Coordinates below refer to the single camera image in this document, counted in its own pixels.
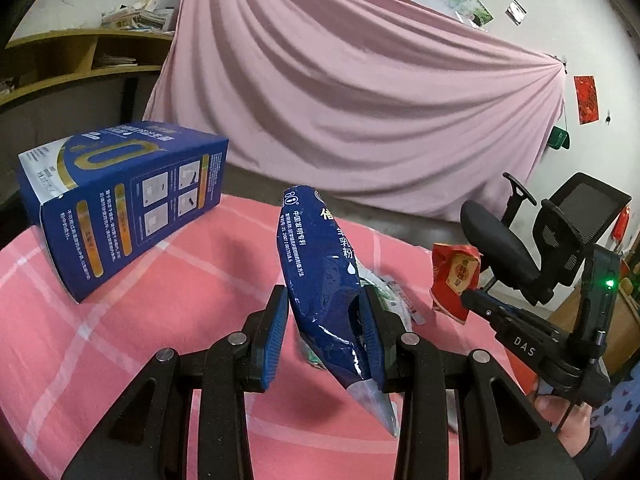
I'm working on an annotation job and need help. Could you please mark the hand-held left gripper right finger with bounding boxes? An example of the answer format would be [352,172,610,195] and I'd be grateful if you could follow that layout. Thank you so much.
[356,285,586,480]

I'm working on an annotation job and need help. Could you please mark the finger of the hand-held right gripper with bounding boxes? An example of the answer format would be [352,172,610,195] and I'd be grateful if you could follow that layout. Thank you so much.
[460,289,576,361]

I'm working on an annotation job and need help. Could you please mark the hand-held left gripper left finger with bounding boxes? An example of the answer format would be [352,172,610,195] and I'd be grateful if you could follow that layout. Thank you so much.
[60,284,291,480]

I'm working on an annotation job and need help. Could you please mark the red snack packet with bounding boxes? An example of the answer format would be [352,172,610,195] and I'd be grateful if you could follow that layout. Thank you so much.
[431,242,483,323]

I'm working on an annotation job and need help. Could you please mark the blue foil pouch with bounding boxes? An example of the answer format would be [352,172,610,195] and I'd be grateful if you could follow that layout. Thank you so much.
[276,186,401,436]

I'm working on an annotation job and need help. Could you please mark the person's right forearm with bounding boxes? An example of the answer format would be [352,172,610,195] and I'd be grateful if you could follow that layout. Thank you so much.
[570,372,640,480]

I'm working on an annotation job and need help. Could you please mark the person's right hand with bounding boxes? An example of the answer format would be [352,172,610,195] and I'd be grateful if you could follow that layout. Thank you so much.
[533,393,600,457]

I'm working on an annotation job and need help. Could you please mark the wooden cabinet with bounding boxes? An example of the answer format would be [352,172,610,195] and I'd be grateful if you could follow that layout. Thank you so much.
[550,260,640,376]

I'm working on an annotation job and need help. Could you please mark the white green wrapper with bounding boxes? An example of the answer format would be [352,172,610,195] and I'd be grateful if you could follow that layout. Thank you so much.
[360,269,427,327]

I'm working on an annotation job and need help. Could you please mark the red hanging ornament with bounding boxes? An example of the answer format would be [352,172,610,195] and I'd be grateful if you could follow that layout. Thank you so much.
[612,205,632,244]

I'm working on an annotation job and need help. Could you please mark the black office chair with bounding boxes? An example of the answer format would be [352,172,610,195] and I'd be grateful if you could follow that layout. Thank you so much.
[460,172,632,306]

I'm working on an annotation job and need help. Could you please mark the pink checkered tablecloth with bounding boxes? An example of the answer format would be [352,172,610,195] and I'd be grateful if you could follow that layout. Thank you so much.
[0,192,541,480]

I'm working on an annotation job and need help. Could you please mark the blue cardboard box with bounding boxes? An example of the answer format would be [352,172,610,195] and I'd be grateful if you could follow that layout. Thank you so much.
[18,121,230,304]

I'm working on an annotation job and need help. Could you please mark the pink hanging cloth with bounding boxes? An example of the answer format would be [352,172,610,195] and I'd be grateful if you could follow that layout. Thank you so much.
[144,0,567,222]

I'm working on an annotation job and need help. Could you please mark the papers in shelf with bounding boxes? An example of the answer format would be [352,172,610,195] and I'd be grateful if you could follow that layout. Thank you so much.
[92,52,138,69]

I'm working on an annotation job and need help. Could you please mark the stack of books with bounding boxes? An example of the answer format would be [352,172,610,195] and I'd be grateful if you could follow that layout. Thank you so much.
[101,0,175,33]

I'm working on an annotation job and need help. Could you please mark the wooden shelf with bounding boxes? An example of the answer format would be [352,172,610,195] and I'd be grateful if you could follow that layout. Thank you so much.
[0,29,176,116]

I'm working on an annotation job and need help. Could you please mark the red wall paper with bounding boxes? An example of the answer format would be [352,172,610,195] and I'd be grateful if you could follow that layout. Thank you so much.
[573,76,600,125]

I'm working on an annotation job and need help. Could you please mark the green wall photos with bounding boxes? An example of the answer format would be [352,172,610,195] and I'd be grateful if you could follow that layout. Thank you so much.
[447,0,496,32]

